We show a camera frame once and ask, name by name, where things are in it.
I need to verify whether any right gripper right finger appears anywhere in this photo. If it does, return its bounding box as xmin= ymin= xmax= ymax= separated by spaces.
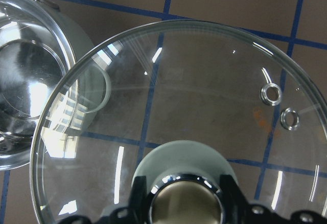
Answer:
xmin=220 ymin=174 xmax=326 ymax=223

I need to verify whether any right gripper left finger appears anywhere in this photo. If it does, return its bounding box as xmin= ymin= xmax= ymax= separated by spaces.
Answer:
xmin=57 ymin=175 xmax=151 ymax=224

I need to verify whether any glass pot lid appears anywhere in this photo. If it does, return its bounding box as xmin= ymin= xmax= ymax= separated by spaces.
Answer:
xmin=30 ymin=20 xmax=326 ymax=223

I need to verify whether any pale green electric pot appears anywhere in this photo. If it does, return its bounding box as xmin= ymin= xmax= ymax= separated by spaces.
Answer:
xmin=1 ymin=0 xmax=111 ymax=170

